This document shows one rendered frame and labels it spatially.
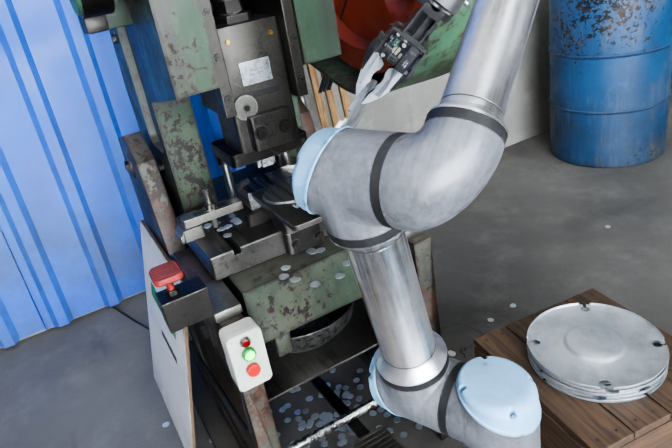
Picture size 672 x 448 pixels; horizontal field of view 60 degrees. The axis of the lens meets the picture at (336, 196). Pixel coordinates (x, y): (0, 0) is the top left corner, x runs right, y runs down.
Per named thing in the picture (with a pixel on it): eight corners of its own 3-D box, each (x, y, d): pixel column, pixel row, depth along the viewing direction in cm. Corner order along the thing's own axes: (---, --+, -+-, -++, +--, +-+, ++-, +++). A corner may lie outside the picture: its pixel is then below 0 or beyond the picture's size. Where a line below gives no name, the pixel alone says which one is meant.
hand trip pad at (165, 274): (194, 303, 116) (184, 271, 113) (165, 315, 114) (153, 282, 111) (184, 288, 122) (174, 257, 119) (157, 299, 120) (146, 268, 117)
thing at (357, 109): (293, 223, 122) (290, 221, 122) (363, 119, 130) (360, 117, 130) (301, 183, 94) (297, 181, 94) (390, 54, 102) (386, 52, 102)
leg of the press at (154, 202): (307, 526, 143) (218, 200, 107) (265, 552, 139) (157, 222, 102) (199, 342, 219) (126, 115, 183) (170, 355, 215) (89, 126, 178)
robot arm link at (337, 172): (452, 454, 91) (367, 167, 62) (374, 419, 100) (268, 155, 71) (483, 394, 98) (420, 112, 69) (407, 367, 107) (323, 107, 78)
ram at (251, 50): (308, 139, 134) (283, 8, 122) (249, 159, 128) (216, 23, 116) (278, 125, 148) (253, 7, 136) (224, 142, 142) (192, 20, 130)
